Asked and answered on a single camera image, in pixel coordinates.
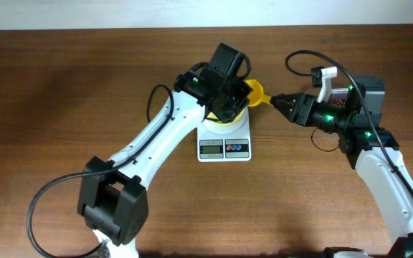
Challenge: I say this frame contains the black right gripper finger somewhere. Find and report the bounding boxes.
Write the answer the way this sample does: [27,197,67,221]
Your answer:
[274,104,299,122]
[270,92,303,108]

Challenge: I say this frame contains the yellow measuring scoop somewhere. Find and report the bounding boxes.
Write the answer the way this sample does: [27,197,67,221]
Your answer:
[245,80,272,108]

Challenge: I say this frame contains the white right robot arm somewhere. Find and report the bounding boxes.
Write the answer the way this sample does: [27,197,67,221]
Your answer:
[270,75,413,257]

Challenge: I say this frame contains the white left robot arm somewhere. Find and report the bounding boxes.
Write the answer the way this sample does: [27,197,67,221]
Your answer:
[77,43,252,258]

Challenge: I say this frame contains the yellow plastic bowl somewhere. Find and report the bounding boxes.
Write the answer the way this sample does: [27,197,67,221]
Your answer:
[205,110,245,124]

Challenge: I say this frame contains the white digital kitchen scale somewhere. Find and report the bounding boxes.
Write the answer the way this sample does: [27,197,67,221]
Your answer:
[196,107,252,163]

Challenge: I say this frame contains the red beans in container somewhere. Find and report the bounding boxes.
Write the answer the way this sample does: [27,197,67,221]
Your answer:
[331,97,346,108]

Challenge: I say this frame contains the clear plastic container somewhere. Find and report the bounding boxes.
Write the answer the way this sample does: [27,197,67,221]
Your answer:
[328,87,350,104]

